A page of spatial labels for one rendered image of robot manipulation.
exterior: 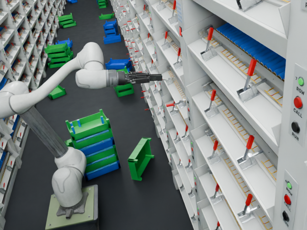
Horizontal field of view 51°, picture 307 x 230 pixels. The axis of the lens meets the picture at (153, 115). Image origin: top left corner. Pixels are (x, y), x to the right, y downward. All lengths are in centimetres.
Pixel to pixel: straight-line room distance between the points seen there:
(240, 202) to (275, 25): 62
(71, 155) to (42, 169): 86
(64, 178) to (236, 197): 123
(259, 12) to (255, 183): 40
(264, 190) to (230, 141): 20
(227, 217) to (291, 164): 70
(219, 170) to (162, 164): 155
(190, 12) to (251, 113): 50
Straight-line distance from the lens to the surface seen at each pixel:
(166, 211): 230
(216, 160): 117
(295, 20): 50
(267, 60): 82
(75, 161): 218
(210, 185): 138
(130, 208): 237
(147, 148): 272
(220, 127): 100
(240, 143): 92
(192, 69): 115
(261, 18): 61
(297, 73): 50
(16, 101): 185
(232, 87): 80
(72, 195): 208
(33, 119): 207
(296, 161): 57
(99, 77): 165
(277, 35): 54
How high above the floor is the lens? 170
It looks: 31 degrees down
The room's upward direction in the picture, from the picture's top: 9 degrees counter-clockwise
